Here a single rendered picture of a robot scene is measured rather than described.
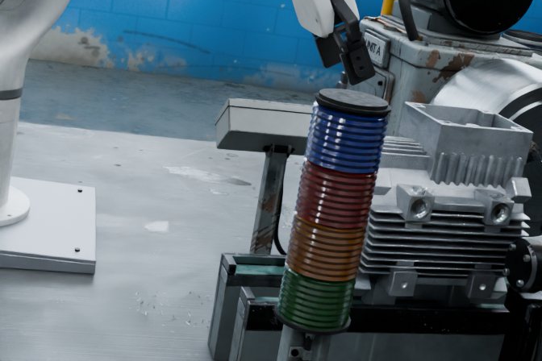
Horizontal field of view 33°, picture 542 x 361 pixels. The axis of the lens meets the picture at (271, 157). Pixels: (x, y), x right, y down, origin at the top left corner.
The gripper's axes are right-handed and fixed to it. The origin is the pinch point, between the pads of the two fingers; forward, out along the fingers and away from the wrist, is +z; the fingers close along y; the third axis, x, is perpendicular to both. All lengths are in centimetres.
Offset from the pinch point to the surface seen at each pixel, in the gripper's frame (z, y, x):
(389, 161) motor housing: 9.2, 9.7, -1.6
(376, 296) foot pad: 23.2, 11.9, -8.8
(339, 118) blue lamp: -9.6, 38.2, -11.9
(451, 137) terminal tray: 9.2, 10.9, 5.8
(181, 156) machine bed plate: 33, -83, -19
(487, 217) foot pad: 18.0, 15.4, 5.5
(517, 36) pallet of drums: 191, -456, 240
